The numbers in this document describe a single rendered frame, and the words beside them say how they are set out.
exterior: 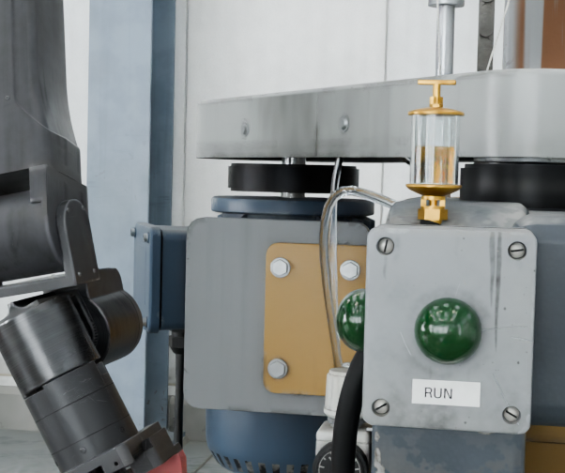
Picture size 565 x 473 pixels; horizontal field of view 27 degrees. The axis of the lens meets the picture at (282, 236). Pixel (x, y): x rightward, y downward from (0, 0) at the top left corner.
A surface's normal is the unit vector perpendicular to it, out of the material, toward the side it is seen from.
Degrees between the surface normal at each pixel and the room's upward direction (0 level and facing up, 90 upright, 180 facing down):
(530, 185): 90
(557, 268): 90
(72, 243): 79
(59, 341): 69
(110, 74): 90
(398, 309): 90
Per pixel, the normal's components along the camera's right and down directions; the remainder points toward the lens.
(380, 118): -0.88, 0.00
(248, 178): -0.66, 0.02
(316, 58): -0.18, 0.04
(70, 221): 0.94, -0.16
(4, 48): -0.33, -0.22
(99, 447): 0.15, -0.15
